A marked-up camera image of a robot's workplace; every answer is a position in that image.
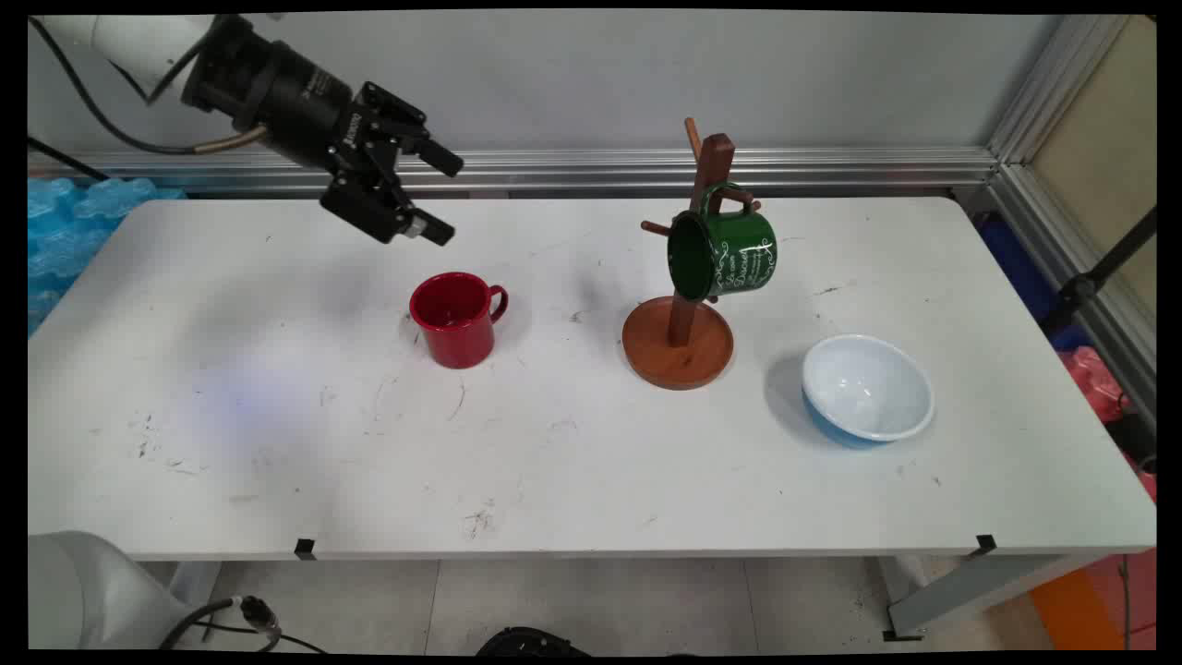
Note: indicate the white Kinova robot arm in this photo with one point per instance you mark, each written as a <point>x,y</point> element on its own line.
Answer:
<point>120,42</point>

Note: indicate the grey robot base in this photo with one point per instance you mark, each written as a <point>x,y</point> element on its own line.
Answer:
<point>83,600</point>

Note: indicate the blue bubble wrap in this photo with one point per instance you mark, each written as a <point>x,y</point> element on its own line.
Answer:
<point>65,240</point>

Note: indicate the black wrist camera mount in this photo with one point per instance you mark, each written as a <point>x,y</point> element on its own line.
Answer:
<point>222,65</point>

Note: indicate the blue plastic bag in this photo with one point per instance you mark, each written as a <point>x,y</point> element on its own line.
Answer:
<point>1016,263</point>

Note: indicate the black rounded floor object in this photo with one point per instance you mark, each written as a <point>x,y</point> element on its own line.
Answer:
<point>531,642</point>

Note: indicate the grey table leg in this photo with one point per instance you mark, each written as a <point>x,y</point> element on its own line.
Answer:
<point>196,582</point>
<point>970,591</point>

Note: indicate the black tape piece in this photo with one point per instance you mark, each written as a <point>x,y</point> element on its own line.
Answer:
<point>986,544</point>
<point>305,549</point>

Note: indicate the red mug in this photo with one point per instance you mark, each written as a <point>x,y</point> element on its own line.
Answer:
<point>457,342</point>

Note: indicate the orange floor panel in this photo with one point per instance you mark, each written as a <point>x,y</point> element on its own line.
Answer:
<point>1071,614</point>

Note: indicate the black tripod leg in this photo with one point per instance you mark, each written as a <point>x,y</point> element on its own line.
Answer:
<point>1076,291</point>

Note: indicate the red ribbed mat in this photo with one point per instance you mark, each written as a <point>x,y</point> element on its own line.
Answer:
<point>1140,600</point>

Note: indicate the red plastic bag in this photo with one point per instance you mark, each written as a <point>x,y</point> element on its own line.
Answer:
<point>1094,379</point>

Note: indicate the blue and white bowl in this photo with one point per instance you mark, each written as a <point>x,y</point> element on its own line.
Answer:
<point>868,388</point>

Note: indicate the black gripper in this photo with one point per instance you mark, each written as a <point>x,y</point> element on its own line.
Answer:
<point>305,111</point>

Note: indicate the long aluminium frame rail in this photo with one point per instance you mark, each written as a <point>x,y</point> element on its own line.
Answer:
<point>831,166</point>

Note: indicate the green enamel mug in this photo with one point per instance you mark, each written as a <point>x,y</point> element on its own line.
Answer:
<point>739,259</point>

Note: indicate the wooden mug tree stand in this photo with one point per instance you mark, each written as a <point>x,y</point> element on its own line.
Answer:
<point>679,356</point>

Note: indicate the aluminium frame post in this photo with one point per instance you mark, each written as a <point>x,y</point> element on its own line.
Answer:
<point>1062,83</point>

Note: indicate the short aluminium frame rail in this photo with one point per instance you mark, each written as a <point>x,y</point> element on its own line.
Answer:
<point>1080,277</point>

